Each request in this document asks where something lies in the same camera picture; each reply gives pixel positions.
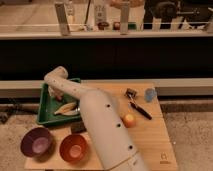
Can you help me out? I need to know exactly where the red chili pepper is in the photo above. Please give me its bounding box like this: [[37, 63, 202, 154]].
[[55, 96, 63, 101]]

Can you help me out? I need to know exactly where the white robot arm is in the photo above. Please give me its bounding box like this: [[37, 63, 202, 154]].
[[44, 66, 150, 171]]

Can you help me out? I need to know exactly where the purple bowl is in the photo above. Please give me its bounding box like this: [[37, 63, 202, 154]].
[[20, 127, 53, 157]]

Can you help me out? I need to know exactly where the red bowl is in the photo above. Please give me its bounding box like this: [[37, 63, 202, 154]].
[[59, 134, 88, 163]]

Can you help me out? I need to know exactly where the green plastic tray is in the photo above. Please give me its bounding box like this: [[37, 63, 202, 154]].
[[37, 83, 81, 127]]

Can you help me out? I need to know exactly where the dark rectangular sponge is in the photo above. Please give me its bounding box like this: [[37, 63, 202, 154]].
[[71, 122, 86, 134]]

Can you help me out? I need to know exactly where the orange apple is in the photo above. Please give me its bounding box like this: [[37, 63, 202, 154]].
[[123, 114, 136, 128]]

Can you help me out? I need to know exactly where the small blue round object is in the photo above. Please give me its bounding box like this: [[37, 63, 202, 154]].
[[144, 88, 157, 102]]

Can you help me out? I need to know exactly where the black handled brush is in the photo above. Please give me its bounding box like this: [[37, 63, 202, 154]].
[[125, 88, 152, 120]]

